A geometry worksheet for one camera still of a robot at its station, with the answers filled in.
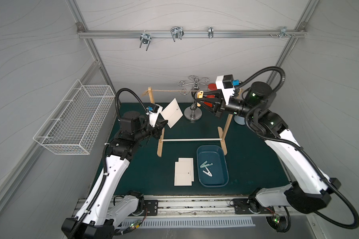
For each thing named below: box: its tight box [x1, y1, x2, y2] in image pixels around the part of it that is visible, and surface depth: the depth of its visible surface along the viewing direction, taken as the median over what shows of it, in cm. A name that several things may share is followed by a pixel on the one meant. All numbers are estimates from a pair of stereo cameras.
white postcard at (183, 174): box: [174, 161, 192, 187], surface depth 86 cm
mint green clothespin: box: [199, 160, 214, 169], surface depth 88 cm
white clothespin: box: [202, 166, 213, 177], surface depth 86 cm
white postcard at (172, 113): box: [160, 97, 184, 129], surface depth 69 cm
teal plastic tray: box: [196, 144, 229, 188], surface depth 88 cm
